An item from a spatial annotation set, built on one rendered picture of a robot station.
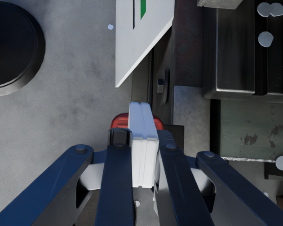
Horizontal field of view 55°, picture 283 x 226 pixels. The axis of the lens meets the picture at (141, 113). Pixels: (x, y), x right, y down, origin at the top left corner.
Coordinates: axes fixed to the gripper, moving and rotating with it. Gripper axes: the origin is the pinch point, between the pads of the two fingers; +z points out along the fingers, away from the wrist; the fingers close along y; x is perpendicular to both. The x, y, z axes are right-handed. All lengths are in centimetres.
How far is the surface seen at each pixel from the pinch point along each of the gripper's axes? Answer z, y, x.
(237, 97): 22.6, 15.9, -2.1
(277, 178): 72, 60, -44
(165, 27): 41.3, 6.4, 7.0
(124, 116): 12.2, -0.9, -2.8
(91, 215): 68, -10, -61
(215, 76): 20.2, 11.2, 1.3
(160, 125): 11.9, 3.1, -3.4
